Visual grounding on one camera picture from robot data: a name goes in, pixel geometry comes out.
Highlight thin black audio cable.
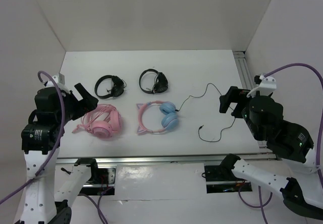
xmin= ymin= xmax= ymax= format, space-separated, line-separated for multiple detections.
xmin=174 ymin=83 xmax=237 ymax=143

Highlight blue pink cat-ear headphones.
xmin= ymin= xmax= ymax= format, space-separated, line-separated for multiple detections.
xmin=136 ymin=100 xmax=179 ymax=135

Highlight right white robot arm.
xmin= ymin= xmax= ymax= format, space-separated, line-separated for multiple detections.
xmin=220 ymin=86 xmax=322 ymax=220

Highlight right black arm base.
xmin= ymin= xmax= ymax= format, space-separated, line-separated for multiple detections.
xmin=201 ymin=165 xmax=252 ymax=194

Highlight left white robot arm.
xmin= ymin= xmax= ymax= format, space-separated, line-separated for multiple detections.
xmin=18 ymin=83 xmax=100 ymax=223

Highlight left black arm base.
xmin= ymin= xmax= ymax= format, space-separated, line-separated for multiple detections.
xmin=74 ymin=158 xmax=116 ymax=196

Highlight pink gaming headphones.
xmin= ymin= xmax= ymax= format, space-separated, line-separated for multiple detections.
xmin=72 ymin=104 xmax=122 ymax=139

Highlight black headphones left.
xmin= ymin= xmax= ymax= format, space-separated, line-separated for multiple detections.
xmin=94 ymin=75 xmax=127 ymax=99

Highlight black headphones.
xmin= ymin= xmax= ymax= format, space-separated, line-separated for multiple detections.
xmin=138 ymin=69 xmax=169 ymax=94
xmin=94 ymin=75 xmax=127 ymax=99

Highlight black headphones right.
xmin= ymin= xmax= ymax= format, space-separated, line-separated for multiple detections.
xmin=138 ymin=69 xmax=169 ymax=94

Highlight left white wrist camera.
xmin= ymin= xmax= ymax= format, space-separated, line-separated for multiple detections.
xmin=45 ymin=73 xmax=70 ymax=93

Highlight aluminium right side rail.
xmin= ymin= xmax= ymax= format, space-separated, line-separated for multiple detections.
xmin=233 ymin=50 xmax=268 ymax=149

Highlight aluminium rail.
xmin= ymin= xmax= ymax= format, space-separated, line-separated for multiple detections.
xmin=54 ymin=151 xmax=282 ymax=166
xmin=233 ymin=50 xmax=268 ymax=149

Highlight aluminium front rail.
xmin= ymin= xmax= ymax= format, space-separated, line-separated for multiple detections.
xmin=54 ymin=151 xmax=282 ymax=166

